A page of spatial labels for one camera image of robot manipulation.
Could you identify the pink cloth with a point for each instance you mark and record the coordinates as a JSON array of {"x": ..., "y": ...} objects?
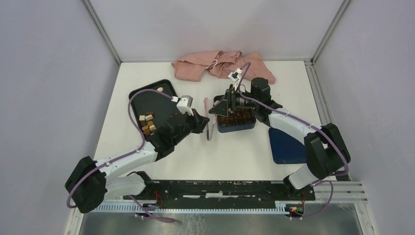
[{"x": 220, "y": 64}]

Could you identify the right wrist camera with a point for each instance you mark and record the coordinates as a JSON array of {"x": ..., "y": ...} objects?
[{"x": 236, "y": 77}]

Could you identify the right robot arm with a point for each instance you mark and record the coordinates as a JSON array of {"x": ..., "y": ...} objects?
[{"x": 326, "y": 153}]

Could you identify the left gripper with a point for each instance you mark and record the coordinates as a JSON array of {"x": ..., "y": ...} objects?
[{"x": 199, "y": 121}]

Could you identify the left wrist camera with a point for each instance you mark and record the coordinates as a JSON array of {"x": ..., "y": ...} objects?
[{"x": 184, "y": 104}]

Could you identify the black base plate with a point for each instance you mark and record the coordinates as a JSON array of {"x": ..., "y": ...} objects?
[{"x": 169, "y": 194}]

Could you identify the black chocolate tray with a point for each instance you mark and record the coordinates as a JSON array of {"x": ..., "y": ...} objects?
[{"x": 148, "y": 100}]

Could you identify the blue chocolate box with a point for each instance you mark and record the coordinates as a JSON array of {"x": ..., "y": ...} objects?
[{"x": 242, "y": 119}]

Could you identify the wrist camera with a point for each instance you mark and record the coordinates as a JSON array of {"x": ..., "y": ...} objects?
[
  {"x": 184, "y": 104},
  {"x": 236, "y": 77}
]

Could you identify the white square chocolate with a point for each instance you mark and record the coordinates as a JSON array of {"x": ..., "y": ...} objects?
[{"x": 149, "y": 117}]

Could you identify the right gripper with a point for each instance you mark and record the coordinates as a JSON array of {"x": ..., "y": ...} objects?
[{"x": 222, "y": 106}]

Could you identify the pink silicone tongs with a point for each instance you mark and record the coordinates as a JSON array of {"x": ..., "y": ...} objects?
[{"x": 209, "y": 129}]

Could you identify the blue box lid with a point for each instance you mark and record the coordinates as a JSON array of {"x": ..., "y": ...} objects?
[{"x": 285, "y": 149}]

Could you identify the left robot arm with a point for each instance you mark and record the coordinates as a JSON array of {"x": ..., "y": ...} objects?
[{"x": 92, "y": 182}]

